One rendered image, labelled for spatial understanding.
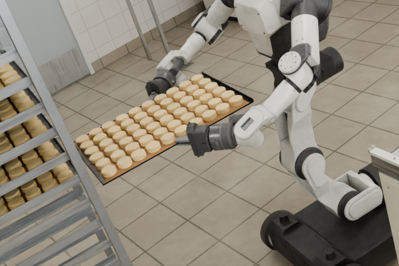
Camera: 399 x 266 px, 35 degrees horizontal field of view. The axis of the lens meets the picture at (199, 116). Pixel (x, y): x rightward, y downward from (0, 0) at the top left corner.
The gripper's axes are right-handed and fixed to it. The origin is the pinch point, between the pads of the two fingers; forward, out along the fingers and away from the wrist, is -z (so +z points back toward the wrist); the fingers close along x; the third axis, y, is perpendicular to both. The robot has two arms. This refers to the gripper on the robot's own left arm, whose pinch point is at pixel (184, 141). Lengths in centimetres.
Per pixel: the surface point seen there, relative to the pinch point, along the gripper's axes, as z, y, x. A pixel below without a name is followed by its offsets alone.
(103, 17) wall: -217, -334, -62
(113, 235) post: -22.6, 27.5, -16.4
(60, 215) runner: -33.0, 33.7, -1.9
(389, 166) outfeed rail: 64, -4, -20
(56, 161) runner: -28.6, 29.4, 15.7
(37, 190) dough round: -38, 32, 8
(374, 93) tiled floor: 33, -204, -106
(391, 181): 64, -3, -25
